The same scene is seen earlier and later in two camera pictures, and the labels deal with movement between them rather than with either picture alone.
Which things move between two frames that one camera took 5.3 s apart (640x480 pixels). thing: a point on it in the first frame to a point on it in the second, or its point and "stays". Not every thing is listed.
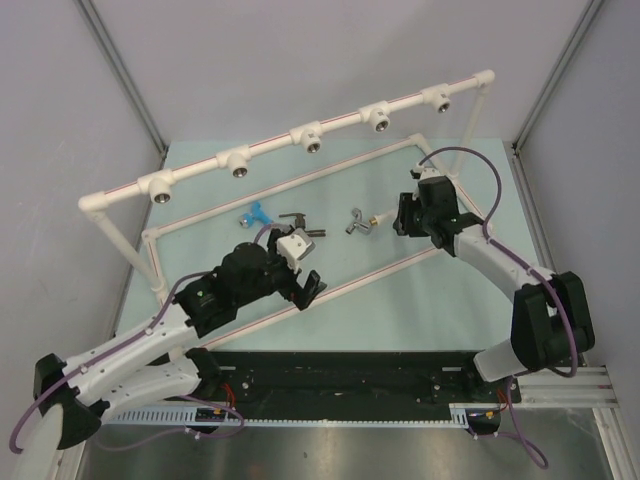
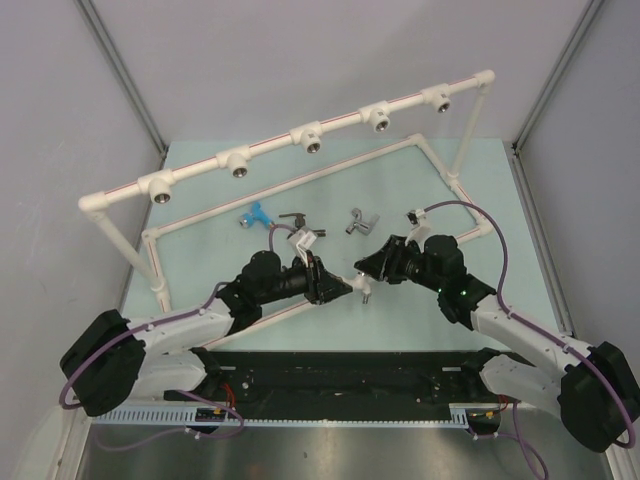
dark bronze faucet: x=300 y=223 stays
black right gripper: x=403 y=224 to x=385 y=263
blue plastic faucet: x=247 y=219 stays
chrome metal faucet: x=359 y=225 stays
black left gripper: x=293 y=289 to x=322 y=286
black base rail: x=355 y=378 stays
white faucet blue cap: x=383 y=218 to x=362 y=284
